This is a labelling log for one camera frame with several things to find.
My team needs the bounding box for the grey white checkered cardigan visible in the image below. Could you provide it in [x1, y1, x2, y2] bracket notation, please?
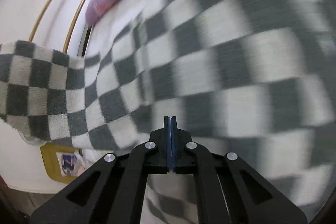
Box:
[1, 0, 335, 221]

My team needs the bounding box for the wooden rail rack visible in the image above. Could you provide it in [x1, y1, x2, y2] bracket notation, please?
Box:
[27, 0, 91, 55]

